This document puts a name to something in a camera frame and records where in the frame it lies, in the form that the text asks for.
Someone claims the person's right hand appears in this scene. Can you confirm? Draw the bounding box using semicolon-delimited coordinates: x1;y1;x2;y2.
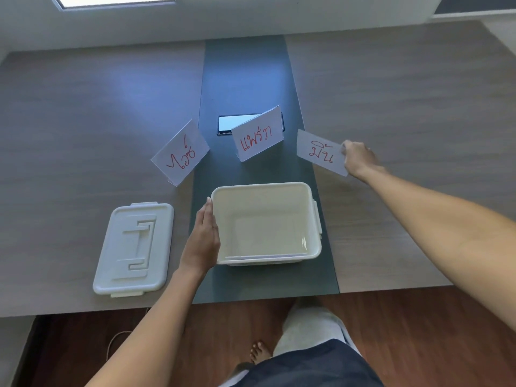
341;140;384;181

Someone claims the person's left hand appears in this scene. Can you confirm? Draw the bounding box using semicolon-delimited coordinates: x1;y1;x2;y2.
179;196;221;275

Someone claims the white red-lettered paper card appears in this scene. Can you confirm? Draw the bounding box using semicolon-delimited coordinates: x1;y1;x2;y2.
230;105;284;163
297;129;349;178
151;119;211;187

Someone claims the white plastic storage box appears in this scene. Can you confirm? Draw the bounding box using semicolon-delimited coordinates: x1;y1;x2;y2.
211;181;323;267

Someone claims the person's right forearm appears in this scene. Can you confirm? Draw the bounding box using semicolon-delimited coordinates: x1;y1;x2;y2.
358;165;516;333

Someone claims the person's left forearm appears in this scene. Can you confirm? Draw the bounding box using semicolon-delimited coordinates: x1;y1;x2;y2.
86;263;215;387

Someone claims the folded white red-lettered paper card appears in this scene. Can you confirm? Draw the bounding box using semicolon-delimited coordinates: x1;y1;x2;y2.
230;105;284;163
151;119;211;187

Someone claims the white plastic box lid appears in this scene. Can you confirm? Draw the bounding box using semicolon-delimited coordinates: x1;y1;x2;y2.
92;202;175;299

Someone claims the black smartphone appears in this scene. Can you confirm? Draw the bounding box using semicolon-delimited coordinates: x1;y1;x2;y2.
217;112;285;137

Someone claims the person's bare foot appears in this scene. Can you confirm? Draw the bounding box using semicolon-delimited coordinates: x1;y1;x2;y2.
249;340;270;366

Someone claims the person's grey trouser leg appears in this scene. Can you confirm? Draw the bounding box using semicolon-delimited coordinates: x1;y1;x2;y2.
273;297;363;359

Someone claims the person's dark blue garment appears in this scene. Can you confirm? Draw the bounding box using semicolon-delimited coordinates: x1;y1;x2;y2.
219;338;386;387

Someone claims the thin light cable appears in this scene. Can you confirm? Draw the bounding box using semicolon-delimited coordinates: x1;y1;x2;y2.
106;329;134;360

